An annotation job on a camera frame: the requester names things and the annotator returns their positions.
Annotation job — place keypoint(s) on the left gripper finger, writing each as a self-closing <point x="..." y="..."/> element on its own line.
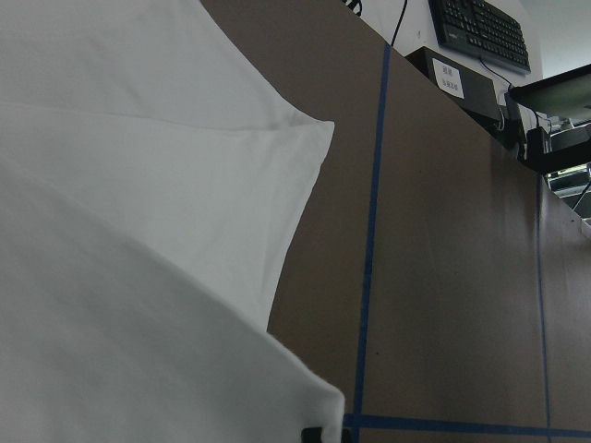
<point x="311" y="435"/>

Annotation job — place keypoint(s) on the white long-sleeve printed shirt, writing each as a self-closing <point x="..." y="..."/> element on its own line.
<point x="151" y="184"/>

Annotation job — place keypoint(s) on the black box with label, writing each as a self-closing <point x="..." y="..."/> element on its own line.
<point x="473" y="92"/>

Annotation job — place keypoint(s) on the black monitor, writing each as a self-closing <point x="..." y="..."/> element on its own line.
<point x="565" y="95"/>

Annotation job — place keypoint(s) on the black keyboard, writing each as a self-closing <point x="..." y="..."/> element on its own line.
<point x="482" y="31"/>

